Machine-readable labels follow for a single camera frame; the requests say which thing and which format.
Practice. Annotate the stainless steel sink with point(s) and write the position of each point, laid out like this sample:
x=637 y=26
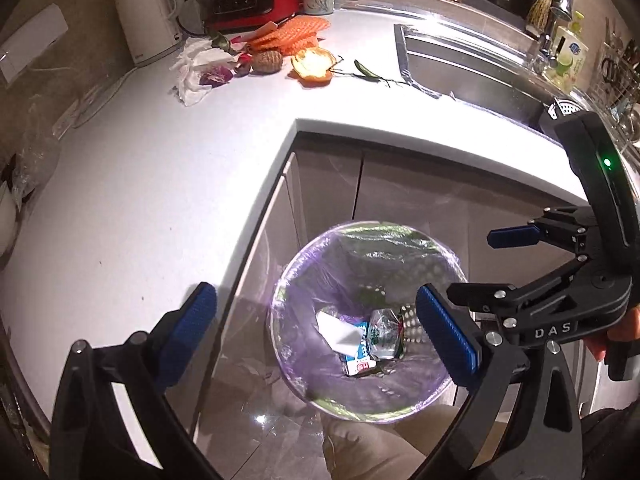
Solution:
x=475 y=75

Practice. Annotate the green dish soap bottle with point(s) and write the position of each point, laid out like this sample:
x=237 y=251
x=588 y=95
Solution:
x=570 y=55

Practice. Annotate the person's right hand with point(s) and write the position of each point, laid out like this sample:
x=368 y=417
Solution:
x=625 y=327

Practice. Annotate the dark red onion piece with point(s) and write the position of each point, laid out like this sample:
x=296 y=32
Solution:
x=243 y=66

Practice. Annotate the orange foam fruit net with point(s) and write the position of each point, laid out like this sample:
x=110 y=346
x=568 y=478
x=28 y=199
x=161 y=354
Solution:
x=300 y=30

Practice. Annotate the green leafy twig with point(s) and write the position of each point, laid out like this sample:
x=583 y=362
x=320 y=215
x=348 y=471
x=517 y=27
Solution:
x=364 y=69

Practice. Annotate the orange peel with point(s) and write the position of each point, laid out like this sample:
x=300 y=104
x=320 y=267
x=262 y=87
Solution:
x=312 y=62

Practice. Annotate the blue and white carton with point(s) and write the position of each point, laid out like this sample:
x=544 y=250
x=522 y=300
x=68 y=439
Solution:
x=360 y=362

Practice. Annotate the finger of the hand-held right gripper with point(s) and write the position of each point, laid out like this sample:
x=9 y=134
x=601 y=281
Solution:
x=475 y=295
x=510 y=237

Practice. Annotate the person's dark clothing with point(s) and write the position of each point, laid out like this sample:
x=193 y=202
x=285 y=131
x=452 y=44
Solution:
x=615 y=440

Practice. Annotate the dark green leaf scrap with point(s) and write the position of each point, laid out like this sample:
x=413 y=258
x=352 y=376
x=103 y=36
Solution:
x=224 y=44

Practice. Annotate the bin with purple bag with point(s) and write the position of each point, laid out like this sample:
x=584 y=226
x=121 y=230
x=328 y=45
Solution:
x=330 y=280

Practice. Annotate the metal dish rack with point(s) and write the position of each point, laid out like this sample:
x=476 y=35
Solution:
x=615 y=95

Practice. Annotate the white tissue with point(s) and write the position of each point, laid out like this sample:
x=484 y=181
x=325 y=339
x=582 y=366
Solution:
x=192 y=77

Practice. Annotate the person's beige trouser leg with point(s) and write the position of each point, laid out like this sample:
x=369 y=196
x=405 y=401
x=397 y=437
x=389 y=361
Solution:
x=370 y=450

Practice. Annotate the white paper piece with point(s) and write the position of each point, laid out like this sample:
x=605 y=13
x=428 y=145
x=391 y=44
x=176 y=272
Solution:
x=340 y=332

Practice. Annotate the white electric kettle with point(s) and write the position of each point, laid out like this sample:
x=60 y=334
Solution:
x=145 y=15

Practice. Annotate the metal sink strainer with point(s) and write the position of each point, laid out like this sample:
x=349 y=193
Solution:
x=567 y=106

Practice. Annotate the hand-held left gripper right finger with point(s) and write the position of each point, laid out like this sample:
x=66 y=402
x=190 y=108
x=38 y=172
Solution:
x=445 y=330

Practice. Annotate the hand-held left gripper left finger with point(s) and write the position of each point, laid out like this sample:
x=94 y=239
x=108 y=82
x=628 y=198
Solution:
x=197 y=320

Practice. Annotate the white wall plate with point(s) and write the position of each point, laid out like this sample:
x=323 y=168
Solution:
x=30 y=40

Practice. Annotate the clear plastic bag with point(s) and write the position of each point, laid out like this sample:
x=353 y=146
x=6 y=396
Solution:
x=35 y=160

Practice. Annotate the grey cabinet door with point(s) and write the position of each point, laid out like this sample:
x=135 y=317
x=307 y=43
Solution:
x=450 y=195
x=260 y=240
x=325 y=185

